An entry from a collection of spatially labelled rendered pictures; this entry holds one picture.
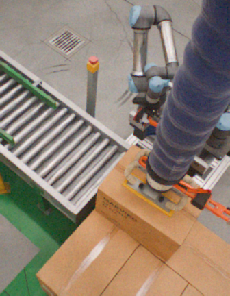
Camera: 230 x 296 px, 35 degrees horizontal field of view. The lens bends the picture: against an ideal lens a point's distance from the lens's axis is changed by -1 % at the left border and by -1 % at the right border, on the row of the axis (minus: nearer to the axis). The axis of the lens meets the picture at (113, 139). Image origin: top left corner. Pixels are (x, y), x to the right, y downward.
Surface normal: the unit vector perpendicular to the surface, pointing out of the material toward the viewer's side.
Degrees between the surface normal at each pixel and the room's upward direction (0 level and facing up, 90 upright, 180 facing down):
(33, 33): 0
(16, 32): 0
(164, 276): 0
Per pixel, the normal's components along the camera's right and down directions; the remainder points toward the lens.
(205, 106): 0.03, 0.76
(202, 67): -0.53, 0.47
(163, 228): 0.08, -0.52
